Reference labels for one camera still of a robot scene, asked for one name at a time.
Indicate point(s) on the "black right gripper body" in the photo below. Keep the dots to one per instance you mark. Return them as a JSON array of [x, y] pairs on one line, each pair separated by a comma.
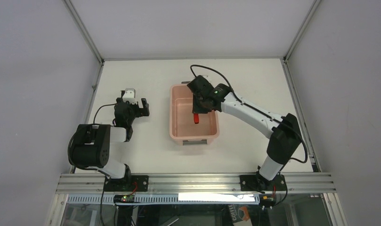
[[201, 102]]

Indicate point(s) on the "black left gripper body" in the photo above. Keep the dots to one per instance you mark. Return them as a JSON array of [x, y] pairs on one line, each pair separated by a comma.
[[133, 109]]

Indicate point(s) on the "red handled screwdriver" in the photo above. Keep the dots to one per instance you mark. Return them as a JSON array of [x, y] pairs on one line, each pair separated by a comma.
[[196, 118]]

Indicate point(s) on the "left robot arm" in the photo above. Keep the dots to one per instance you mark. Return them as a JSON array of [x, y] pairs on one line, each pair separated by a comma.
[[89, 147]]

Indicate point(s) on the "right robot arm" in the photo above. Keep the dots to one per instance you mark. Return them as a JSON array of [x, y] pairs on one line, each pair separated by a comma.
[[282, 132]]

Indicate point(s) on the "pink plastic bin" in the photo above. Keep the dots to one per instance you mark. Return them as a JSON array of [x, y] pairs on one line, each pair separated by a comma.
[[183, 130]]

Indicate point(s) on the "coffee printed box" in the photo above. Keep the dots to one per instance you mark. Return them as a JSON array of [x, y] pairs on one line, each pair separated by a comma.
[[238, 213]]

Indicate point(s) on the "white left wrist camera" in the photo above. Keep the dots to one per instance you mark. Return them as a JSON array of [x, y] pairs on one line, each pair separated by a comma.
[[130, 96]]

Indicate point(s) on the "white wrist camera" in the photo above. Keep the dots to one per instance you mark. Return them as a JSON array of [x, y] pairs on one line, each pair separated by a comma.
[[205, 76], [130, 96]]

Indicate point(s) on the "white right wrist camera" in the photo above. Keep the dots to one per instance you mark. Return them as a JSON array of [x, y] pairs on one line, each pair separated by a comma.
[[205, 76]]

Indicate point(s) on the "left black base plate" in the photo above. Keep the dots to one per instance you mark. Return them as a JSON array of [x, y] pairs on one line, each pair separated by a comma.
[[137, 183]]

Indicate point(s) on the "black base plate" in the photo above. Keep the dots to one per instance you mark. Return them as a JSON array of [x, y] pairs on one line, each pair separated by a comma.
[[256, 182], [137, 183]]

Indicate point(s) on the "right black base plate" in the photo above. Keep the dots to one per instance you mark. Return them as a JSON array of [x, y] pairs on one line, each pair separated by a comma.
[[256, 182]]

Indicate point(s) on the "aluminium front rail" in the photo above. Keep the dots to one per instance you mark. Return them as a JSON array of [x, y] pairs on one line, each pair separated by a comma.
[[220, 183]]

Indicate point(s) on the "white slotted cable duct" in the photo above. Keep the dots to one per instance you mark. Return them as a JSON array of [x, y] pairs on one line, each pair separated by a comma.
[[149, 199]]

